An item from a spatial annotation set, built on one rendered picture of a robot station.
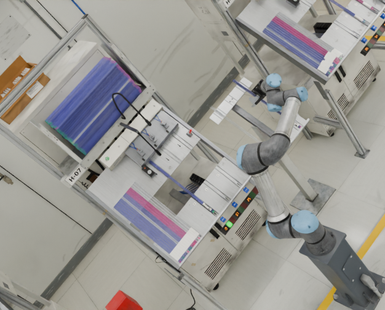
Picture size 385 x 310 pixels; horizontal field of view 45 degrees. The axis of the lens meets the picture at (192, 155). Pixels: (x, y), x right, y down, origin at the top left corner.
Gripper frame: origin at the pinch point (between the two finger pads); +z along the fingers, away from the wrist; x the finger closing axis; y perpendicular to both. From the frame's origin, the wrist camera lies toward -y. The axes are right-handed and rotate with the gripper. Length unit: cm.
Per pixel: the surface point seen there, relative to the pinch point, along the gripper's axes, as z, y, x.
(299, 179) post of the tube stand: 40, -58, 11
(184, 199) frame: 42, -7, 71
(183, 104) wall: 193, 46, -14
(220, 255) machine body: 58, -51, 83
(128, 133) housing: 11, 46, 66
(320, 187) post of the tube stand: 55, -76, 1
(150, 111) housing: 11, 45, 47
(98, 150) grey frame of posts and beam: 9, 52, 85
